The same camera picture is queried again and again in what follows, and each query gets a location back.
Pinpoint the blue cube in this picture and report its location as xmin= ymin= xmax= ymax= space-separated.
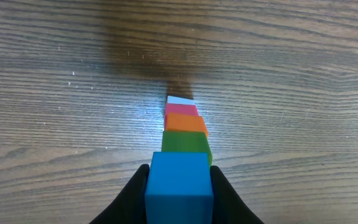
xmin=144 ymin=151 xmax=214 ymax=224

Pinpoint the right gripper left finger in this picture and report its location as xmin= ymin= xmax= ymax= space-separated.
xmin=89 ymin=164 xmax=150 ymax=224

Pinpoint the orange cube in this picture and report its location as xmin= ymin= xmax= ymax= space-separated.
xmin=164 ymin=112 xmax=209 ymax=138

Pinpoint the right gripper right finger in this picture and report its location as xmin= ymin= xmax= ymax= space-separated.
xmin=209 ymin=165 xmax=265 ymax=224

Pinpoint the pink cube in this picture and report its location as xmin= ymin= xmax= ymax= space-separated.
xmin=163 ymin=103 xmax=200 ymax=129

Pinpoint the green cube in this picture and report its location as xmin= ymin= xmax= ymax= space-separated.
xmin=161 ymin=130 xmax=213 ymax=168

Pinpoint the white cube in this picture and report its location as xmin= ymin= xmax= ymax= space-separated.
xmin=166 ymin=95 xmax=196 ymax=106

